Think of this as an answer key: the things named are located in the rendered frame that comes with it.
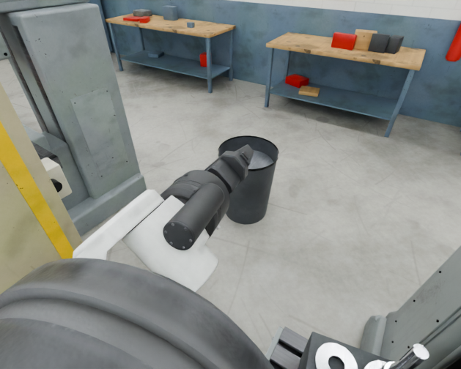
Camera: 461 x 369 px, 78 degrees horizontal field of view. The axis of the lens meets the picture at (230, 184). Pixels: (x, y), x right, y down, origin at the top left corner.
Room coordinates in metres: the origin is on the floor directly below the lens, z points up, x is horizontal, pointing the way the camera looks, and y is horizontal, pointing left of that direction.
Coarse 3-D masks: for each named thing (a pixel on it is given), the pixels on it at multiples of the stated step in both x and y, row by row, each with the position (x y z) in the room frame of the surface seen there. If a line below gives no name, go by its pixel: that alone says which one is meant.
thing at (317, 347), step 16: (320, 336) 0.29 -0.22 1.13; (304, 352) 0.29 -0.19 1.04; (320, 352) 0.25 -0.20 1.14; (336, 352) 0.25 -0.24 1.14; (352, 352) 0.26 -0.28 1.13; (368, 352) 0.26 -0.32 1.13; (304, 368) 0.23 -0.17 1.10; (320, 368) 0.22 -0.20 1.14; (336, 368) 0.22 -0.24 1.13; (352, 368) 0.22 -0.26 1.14; (368, 368) 0.22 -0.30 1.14
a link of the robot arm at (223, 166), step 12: (228, 156) 0.38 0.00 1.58; (240, 156) 0.39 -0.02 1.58; (216, 168) 0.35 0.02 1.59; (228, 168) 0.37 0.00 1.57; (240, 168) 0.37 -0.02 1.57; (180, 180) 0.31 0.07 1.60; (192, 180) 0.30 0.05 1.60; (204, 180) 0.31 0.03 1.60; (216, 180) 0.32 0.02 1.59; (228, 180) 0.34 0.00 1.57; (240, 180) 0.37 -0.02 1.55; (228, 192) 0.32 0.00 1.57; (228, 204) 0.31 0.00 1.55; (216, 228) 0.28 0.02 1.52
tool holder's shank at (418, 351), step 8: (416, 344) 0.20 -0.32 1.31; (408, 352) 0.20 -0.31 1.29; (416, 352) 0.19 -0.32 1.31; (424, 352) 0.19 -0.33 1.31; (400, 360) 0.20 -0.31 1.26; (408, 360) 0.19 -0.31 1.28; (416, 360) 0.18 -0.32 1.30; (424, 360) 0.18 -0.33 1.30; (392, 368) 0.19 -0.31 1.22; (400, 368) 0.19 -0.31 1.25; (408, 368) 0.18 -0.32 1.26
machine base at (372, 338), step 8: (368, 320) 0.81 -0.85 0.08; (376, 320) 0.77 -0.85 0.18; (384, 320) 0.76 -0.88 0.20; (368, 328) 0.75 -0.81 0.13; (376, 328) 0.72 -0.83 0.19; (384, 328) 0.71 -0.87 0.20; (368, 336) 0.69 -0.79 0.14; (376, 336) 0.67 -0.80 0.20; (368, 344) 0.65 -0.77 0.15; (376, 344) 0.63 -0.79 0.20; (376, 352) 0.59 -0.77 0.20
